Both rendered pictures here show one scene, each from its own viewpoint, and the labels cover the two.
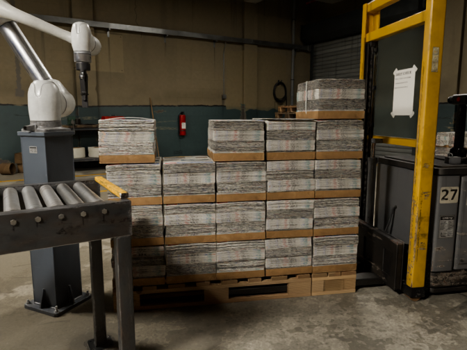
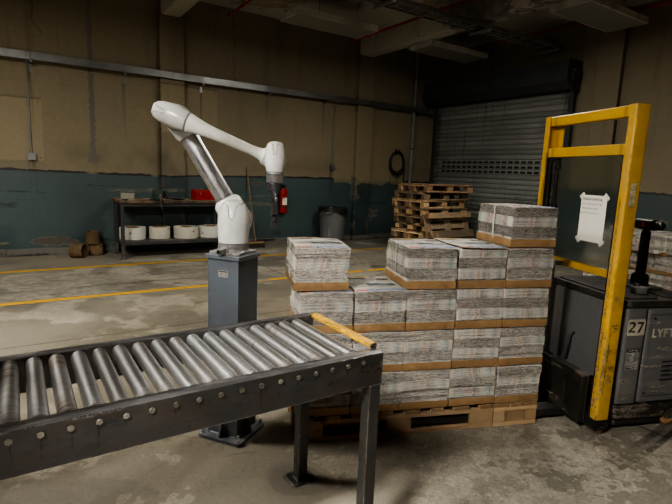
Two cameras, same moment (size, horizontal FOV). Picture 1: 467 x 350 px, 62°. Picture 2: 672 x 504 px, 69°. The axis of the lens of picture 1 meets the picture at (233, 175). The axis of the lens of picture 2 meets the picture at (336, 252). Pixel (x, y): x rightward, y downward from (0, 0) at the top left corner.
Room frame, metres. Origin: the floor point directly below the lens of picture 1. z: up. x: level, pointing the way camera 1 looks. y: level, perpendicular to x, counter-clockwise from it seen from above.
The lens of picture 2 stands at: (-0.38, 0.62, 1.43)
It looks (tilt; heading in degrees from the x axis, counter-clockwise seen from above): 9 degrees down; 357
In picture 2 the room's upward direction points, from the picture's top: 2 degrees clockwise
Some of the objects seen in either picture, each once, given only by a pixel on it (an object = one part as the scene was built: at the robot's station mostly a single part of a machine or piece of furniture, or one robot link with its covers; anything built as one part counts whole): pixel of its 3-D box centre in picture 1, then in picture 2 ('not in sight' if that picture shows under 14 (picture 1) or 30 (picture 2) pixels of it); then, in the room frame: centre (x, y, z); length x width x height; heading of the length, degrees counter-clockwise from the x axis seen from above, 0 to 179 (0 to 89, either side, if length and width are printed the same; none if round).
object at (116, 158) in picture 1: (128, 157); (318, 282); (2.12, 0.57, 0.86); 0.29 x 0.16 x 0.04; 100
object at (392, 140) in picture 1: (396, 141); (579, 266); (2.52, -1.05, 0.92); 0.57 x 0.01 x 0.05; 10
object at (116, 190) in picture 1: (110, 186); (341, 328); (1.51, 0.49, 0.81); 0.43 x 0.03 x 0.02; 30
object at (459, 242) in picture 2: (281, 119); (468, 242); (2.37, -0.29, 1.06); 0.37 x 0.28 x 0.01; 11
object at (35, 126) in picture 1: (43, 126); (231, 248); (2.12, 1.03, 1.03); 0.22 x 0.18 x 0.06; 155
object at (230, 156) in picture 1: (233, 153); (418, 277); (2.33, 0.00, 0.86); 0.38 x 0.29 x 0.04; 9
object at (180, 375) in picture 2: not in sight; (173, 366); (1.18, 1.07, 0.77); 0.47 x 0.05 x 0.05; 30
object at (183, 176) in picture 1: (212, 226); (391, 351); (2.31, 0.13, 0.42); 1.17 x 0.39 x 0.83; 100
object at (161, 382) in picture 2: not in sight; (153, 369); (1.15, 1.12, 0.77); 0.47 x 0.05 x 0.05; 30
